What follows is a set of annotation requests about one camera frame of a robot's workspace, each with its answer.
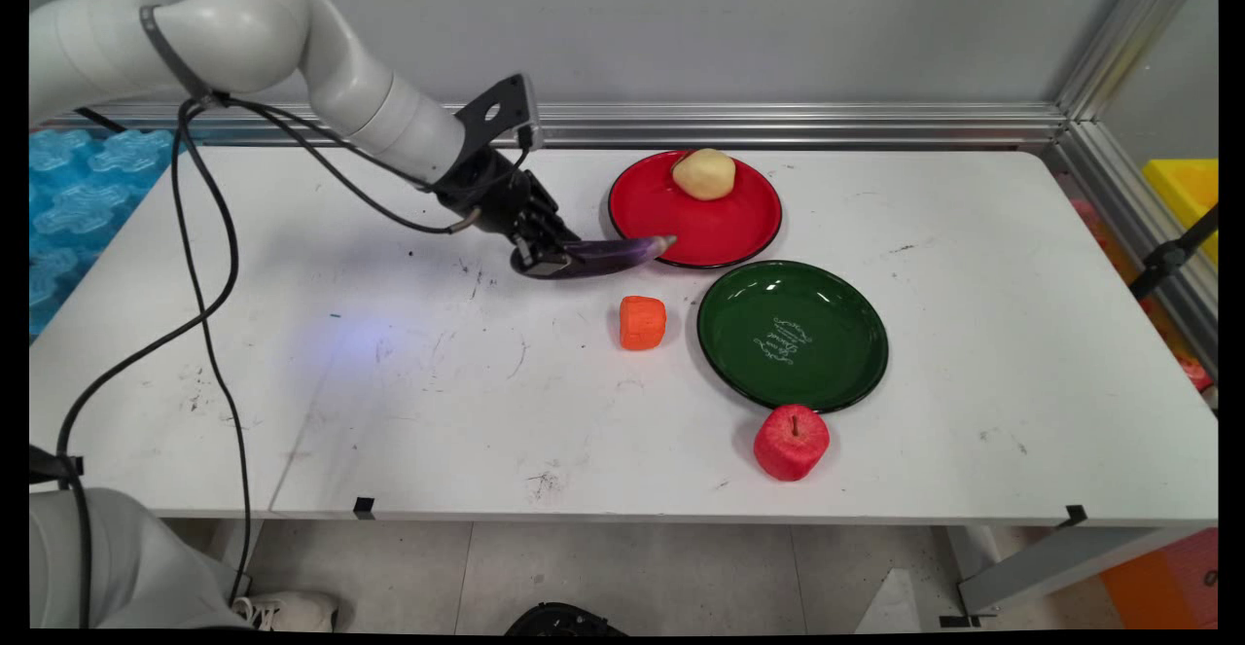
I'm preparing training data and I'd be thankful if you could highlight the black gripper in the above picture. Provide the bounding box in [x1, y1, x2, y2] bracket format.
[431, 142, 583, 273]

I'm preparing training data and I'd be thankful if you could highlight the purple eggplant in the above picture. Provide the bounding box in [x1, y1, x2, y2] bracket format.
[512, 234, 678, 281]

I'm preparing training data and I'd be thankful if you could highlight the orange carrot chunk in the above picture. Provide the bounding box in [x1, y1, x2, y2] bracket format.
[620, 296, 668, 351]

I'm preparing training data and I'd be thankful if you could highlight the yellow potato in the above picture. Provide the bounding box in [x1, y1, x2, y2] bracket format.
[672, 148, 737, 201]

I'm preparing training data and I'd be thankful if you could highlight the red round plate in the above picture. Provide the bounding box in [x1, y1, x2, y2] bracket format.
[608, 150, 783, 269]

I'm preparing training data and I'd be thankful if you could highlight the dark green round plate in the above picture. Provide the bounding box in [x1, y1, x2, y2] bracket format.
[695, 260, 890, 414]

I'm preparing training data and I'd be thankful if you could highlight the red apple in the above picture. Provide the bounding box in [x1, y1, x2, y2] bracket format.
[754, 405, 832, 483]

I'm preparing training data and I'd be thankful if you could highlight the black round object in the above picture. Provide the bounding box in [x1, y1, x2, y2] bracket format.
[504, 602, 629, 638]

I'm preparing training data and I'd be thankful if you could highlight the white sneaker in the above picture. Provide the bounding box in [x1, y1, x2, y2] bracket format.
[231, 591, 339, 632]

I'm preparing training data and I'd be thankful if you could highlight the blue foam mat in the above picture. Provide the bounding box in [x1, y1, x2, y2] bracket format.
[29, 128, 186, 340]

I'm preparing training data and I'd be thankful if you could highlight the grey table leg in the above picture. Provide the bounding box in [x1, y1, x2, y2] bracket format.
[939, 525, 1188, 628]

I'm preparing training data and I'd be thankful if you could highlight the black stand pole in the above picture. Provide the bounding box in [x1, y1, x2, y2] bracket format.
[1128, 205, 1219, 301]

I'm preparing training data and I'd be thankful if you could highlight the yellow plastic box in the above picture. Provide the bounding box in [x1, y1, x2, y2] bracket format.
[1142, 159, 1219, 267]

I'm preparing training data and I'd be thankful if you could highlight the orange box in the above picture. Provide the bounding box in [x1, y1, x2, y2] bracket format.
[1099, 528, 1219, 629]

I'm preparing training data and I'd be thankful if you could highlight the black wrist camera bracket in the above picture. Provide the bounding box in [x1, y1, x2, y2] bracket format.
[453, 74, 544, 152]

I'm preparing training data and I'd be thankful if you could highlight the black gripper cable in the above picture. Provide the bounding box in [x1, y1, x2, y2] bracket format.
[219, 92, 482, 235]

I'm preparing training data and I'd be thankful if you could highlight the horizontal aluminium frame rail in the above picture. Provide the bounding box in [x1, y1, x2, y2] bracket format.
[39, 100, 1071, 151]

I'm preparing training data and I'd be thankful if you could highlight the thick black cable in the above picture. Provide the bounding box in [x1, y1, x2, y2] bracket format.
[53, 98, 241, 629]

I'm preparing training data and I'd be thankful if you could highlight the thin black cable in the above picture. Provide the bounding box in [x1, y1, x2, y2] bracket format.
[171, 105, 256, 607]

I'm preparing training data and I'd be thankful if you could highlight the side aluminium frame rail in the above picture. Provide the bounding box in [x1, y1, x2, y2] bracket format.
[1046, 120, 1219, 378]

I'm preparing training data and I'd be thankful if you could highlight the upright aluminium frame post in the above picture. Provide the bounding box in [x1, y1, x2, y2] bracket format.
[1055, 0, 1217, 123]

